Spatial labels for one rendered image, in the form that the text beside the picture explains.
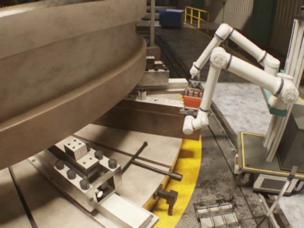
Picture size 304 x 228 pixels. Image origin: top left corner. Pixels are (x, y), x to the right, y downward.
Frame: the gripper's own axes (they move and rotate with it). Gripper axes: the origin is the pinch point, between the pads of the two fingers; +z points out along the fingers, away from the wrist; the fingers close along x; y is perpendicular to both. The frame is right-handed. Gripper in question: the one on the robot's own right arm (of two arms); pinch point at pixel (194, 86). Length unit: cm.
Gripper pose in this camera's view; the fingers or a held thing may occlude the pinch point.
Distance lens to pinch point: 239.5
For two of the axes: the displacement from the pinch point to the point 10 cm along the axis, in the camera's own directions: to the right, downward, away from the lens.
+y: 0.1, -8.6, -5.2
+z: -2.5, 5.0, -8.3
